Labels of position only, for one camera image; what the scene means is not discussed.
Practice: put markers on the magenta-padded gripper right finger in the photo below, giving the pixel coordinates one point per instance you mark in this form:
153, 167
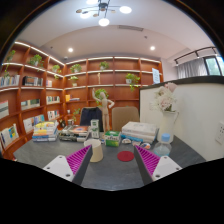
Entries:
166, 165

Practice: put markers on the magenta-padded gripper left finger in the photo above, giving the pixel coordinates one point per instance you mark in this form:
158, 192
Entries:
56, 165

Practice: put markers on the clear plastic water bottle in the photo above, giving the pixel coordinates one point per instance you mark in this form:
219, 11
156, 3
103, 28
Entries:
162, 147

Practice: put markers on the small snack packet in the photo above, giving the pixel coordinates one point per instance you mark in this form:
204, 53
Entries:
126, 141
145, 145

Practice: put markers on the stack of colourful books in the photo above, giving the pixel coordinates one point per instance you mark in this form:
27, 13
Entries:
45, 131

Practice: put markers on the cream paper cup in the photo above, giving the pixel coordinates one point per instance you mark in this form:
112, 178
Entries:
96, 151

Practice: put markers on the flat round red coaster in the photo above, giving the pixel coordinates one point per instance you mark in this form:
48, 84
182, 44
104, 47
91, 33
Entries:
125, 156

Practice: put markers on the tall green white carton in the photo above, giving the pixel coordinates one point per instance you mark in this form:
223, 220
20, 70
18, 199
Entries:
95, 128

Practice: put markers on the dark blue chair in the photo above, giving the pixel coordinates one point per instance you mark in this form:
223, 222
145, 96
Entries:
88, 116

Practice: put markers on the green cardboard box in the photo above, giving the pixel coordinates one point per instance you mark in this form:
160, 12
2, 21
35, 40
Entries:
112, 138

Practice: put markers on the wooden artist mannequin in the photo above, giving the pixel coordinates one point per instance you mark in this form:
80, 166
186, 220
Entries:
104, 110

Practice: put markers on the white paper sign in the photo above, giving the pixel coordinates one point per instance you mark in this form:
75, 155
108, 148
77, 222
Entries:
156, 76

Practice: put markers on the wooden shelf unit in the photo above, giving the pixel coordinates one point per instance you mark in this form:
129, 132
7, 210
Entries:
116, 86

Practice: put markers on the grey curtain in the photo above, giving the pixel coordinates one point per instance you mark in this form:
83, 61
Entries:
191, 68

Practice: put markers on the recessed ceiling spotlight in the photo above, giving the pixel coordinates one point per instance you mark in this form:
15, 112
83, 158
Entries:
152, 48
70, 50

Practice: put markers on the ceiling air vent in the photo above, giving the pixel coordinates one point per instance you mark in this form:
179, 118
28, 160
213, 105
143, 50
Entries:
131, 28

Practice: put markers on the branched ceiling lamp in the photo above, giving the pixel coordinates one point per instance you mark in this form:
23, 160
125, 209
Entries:
103, 10

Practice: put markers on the white wall socket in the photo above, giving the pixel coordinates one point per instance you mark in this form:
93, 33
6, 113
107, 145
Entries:
220, 132

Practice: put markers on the black track light rail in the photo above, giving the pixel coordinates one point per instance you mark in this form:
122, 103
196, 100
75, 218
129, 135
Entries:
195, 52

